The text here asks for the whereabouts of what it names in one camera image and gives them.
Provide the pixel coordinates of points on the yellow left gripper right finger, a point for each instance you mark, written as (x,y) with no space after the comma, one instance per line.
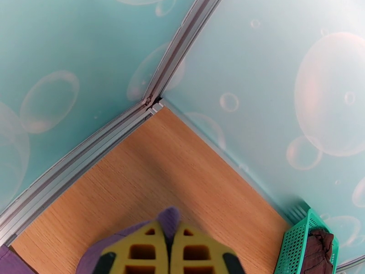
(178,250)

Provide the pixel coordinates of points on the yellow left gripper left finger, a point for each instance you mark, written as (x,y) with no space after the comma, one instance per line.
(159,250)

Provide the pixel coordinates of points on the purple trousers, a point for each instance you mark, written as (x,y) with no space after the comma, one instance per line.
(169,220)

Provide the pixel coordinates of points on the dark brown trousers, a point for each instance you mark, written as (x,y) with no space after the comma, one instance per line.
(318,250)

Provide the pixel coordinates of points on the teal plastic basket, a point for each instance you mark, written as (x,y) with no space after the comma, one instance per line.
(293,244)

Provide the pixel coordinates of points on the aluminium floor side rail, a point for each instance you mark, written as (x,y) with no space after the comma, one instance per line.
(71,162)

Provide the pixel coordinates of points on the aluminium frame post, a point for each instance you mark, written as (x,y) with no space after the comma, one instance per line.
(182,47)

